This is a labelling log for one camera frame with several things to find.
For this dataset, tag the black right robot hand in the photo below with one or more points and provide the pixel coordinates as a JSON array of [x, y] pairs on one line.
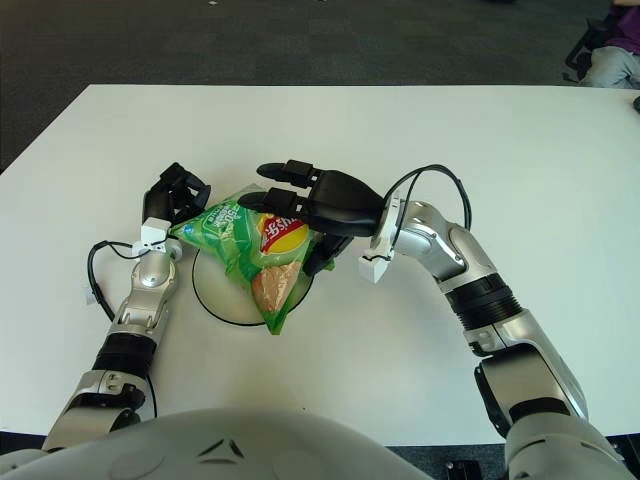
[[345, 205]]

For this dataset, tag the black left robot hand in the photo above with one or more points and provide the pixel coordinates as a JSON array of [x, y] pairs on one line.
[[165, 200]]

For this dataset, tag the green chips bag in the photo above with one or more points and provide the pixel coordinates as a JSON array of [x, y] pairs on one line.
[[230, 235]]

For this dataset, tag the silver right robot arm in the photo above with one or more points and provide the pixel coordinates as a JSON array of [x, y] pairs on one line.
[[450, 245]]

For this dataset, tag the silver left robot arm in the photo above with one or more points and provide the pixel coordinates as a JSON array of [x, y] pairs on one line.
[[147, 275]]

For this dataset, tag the white plate black rim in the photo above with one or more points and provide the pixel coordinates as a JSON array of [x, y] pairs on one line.
[[215, 295]]

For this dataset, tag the grey robot torso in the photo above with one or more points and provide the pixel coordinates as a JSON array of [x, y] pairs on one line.
[[225, 445]]

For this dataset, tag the black office chair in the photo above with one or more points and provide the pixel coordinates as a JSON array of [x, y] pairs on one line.
[[582, 47]]

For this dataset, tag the black stand foot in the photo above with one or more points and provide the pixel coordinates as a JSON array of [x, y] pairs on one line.
[[462, 471]]

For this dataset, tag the person in purple shirt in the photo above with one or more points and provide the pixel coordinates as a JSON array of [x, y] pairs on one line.
[[612, 65]]

